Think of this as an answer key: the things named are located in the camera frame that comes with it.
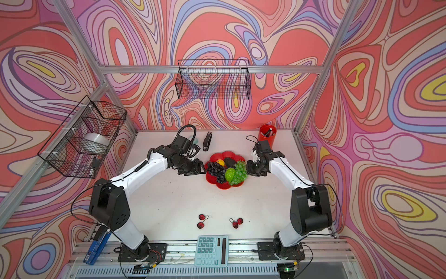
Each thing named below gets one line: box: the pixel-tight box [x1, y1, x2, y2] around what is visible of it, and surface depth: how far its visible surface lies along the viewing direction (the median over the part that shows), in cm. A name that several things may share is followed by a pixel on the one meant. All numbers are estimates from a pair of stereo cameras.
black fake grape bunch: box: [207, 161, 227, 185], surface depth 95 cm
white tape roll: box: [83, 132, 111, 148], surface depth 75 cm
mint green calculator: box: [193, 234, 230, 268], surface depth 74 cm
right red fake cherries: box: [228, 217, 244, 229], surface depth 82 cm
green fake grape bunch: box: [228, 159, 248, 186], surface depth 92 cm
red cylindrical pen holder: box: [257, 124, 278, 150], surface depth 106 cm
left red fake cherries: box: [196, 213, 209, 230], surface depth 83 cm
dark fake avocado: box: [224, 157, 236, 168], surface depth 100 cm
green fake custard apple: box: [224, 167, 237, 182], surface depth 93 cm
